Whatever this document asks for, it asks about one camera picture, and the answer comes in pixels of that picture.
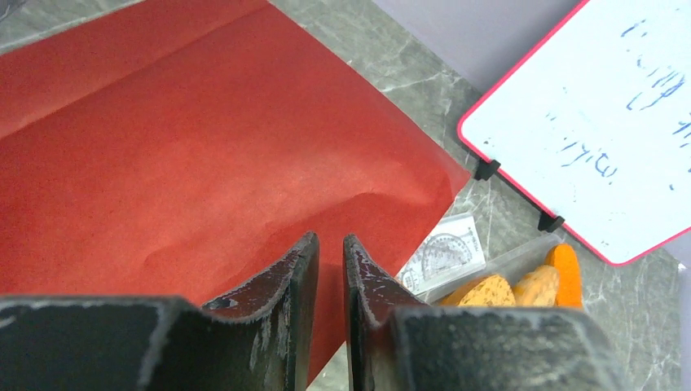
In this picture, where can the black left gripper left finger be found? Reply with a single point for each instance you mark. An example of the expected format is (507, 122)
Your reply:
(255, 337)

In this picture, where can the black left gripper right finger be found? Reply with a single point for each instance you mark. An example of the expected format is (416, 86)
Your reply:
(397, 342)

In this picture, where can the yellow fake bread roll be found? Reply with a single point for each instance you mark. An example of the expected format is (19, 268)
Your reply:
(487, 291)

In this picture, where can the orange fake bread loaf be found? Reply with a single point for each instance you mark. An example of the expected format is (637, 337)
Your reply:
(565, 260)

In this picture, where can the red brown paper bag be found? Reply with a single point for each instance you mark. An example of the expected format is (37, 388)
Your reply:
(178, 148)

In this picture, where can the clear plastic packet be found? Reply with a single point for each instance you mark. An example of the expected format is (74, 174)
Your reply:
(450, 253)

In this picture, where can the clear plastic tray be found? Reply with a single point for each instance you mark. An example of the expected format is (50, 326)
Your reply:
(516, 263)

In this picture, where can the pink framed whiteboard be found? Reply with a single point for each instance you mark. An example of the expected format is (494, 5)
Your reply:
(593, 126)

